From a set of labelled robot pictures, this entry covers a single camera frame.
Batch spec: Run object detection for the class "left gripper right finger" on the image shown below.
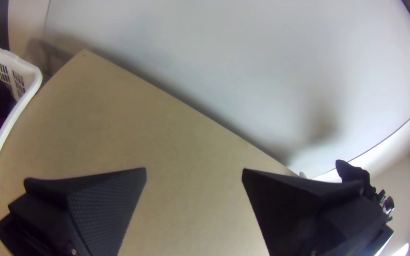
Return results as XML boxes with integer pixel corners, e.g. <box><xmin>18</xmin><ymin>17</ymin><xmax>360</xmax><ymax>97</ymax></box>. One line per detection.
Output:
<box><xmin>242</xmin><ymin>167</ymin><xmax>395</xmax><ymax>256</ymax></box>

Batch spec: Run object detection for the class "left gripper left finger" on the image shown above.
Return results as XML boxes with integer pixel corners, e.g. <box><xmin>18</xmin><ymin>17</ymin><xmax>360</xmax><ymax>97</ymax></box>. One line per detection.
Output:
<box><xmin>0</xmin><ymin>167</ymin><xmax>148</xmax><ymax>256</ymax></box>

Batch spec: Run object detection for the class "dark t-shirt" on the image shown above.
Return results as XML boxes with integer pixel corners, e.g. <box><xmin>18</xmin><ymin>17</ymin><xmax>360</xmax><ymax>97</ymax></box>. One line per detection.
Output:
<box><xmin>335</xmin><ymin>159</ymin><xmax>377</xmax><ymax>203</ymax></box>

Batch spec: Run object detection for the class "white laundry basket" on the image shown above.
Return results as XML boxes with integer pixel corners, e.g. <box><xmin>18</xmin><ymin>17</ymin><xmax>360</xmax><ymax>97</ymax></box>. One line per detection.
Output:
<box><xmin>0</xmin><ymin>46</ymin><xmax>44</xmax><ymax>249</ymax></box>

